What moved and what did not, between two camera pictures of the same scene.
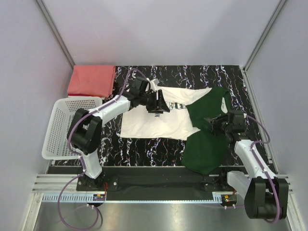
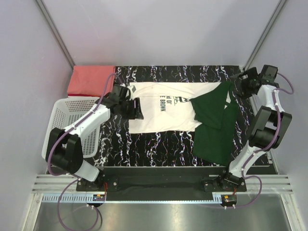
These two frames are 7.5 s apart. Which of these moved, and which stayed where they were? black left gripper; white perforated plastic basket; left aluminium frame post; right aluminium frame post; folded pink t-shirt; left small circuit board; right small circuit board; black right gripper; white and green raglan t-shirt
Moved: black right gripper; white and green raglan t-shirt; black left gripper
Stayed: white perforated plastic basket; folded pink t-shirt; left small circuit board; right aluminium frame post; left aluminium frame post; right small circuit board
